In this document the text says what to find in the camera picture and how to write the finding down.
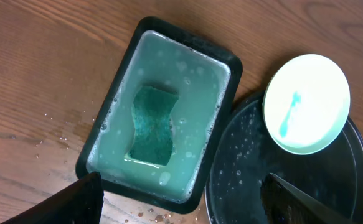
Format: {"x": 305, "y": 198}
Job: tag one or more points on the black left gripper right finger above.
{"x": 285, "y": 204}

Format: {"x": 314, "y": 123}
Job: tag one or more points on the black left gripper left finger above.
{"x": 79, "y": 203}

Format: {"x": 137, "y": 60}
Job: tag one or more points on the mint plate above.
{"x": 306, "y": 104}

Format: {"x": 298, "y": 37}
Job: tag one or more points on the green yellow sponge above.
{"x": 151, "y": 114}

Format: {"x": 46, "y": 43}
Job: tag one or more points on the black round tray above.
{"x": 247, "y": 153}

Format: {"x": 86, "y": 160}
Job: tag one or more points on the black rectangular water tray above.
{"x": 204, "y": 76}

